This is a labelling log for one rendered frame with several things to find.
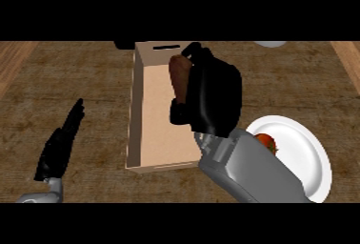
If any red orange vegetable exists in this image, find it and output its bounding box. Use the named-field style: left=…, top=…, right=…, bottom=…
left=254, top=132, right=282, bottom=156

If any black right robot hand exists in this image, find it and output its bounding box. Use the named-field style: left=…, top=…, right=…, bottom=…
left=168, top=42, right=245, bottom=139

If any white plate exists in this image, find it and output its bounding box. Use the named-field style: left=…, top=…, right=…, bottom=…
left=245, top=114, right=333, bottom=204

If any cardboard box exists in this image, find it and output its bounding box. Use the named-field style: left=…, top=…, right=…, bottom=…
left=124, top=41, right=204, bottom=174

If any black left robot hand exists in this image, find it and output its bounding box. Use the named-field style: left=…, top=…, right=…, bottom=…
left=32, top=97, right=86, bottom=182

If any pale grey round object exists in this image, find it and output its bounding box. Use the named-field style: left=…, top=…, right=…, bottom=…
left=254, top=41, right=288, bottom=49

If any brown sweet potato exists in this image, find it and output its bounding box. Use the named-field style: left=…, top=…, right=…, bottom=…
left=167, top=54, right=195, bottom=106

